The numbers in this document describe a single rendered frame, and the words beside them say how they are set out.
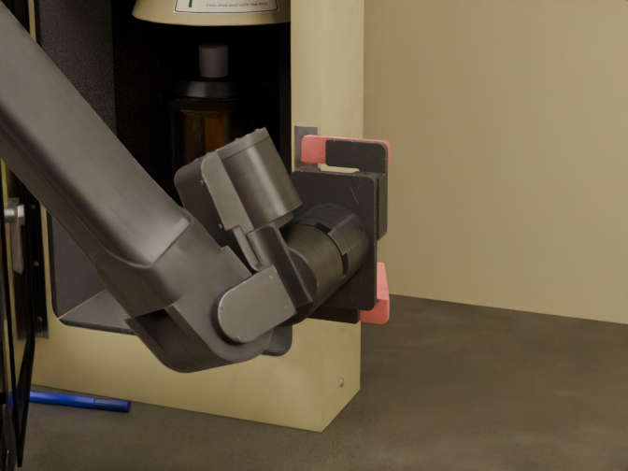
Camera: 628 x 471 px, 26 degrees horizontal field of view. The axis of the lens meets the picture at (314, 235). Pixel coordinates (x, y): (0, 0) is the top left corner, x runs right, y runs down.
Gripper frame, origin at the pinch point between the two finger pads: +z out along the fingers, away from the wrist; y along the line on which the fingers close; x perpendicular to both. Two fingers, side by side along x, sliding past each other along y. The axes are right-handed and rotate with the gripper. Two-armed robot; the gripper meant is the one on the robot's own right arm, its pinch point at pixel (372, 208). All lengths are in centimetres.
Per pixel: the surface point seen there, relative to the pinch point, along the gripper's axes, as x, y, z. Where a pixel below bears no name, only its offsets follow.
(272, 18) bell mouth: 15.5, 12.0, 17.1
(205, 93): 22.7, 4.5, 17.4
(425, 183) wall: 12, -13, 55
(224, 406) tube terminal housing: 19.0, -25.0, 11.8
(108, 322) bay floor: 32.0, -18.4, 12.9
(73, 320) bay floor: 35.7, -18.3, 12.4
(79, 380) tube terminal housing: 35.1, -24.6, 11.9
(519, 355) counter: -4.1, -26.4, 37.6
